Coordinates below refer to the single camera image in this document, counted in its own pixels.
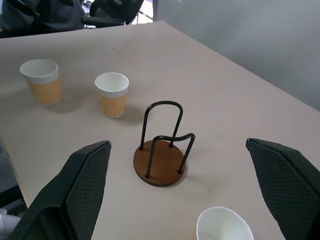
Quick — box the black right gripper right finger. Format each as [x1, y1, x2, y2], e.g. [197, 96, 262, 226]
[245, 137, 320, 240]

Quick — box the black office chair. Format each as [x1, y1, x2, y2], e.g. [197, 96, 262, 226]
[81, 0, 146, 29]

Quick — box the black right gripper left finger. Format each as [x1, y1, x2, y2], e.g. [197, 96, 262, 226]
[7, 140, 112, 240]

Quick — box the orange white ribbed paper cup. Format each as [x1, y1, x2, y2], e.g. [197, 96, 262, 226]
[19, 58, 62, 106]
[191, 206, 255, 240]
[94, 72, 130, 119]

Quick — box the wooden base wire cup holder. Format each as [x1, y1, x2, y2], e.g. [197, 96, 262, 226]
[133, 100, 196, 187]

